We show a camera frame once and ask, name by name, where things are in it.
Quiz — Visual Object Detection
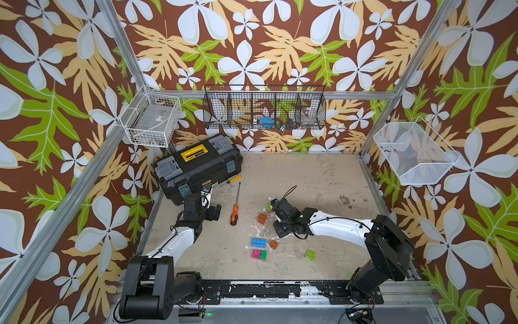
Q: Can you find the brown lego brick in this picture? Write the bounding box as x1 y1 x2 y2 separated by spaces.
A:
270 240 279 250
257 213 268 225

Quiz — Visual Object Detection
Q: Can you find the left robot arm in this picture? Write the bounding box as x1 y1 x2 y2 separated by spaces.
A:
113 193 221 323

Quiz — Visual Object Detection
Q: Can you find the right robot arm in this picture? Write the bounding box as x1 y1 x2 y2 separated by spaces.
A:
271 197 415 303

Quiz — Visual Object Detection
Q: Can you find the brown lego brick front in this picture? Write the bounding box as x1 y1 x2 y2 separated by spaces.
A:
270 240 279 250

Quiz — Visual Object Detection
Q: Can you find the lime green lego brick front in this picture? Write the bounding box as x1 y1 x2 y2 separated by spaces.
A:
305 250 316 261

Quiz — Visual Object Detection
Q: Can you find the light blue long lego brick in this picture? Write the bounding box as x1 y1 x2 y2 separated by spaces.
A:
251 238 267 248

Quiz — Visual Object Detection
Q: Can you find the magenta lego brick front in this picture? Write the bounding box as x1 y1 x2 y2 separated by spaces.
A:
252 250 262 259

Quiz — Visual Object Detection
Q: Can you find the black deli toolbox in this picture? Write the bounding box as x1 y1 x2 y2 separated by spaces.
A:
154 134 243 206

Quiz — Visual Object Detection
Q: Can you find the blue object in basket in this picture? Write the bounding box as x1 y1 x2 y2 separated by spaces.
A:
260 117 275 130

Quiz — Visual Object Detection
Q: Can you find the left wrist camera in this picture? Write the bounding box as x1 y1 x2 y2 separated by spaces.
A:
200 184 213 209

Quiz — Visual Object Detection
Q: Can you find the orange black handled screwdriver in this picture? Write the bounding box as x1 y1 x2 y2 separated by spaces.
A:
230 184 241 226

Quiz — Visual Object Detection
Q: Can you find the small yellow handled screwdriver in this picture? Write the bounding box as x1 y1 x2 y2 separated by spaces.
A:
221 175 242 186

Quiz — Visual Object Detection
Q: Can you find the black wire basket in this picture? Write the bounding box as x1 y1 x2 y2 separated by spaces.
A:
201 85 327 130

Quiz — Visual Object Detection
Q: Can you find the white wire basket left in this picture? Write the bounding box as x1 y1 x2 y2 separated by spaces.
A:
121 86 182 149

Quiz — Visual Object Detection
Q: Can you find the white wire basket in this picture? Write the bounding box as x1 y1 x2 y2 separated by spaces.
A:
374 117 461 186
121 86 182 149

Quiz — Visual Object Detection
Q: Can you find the white wire basket right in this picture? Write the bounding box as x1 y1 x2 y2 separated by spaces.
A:
374 117 461 186

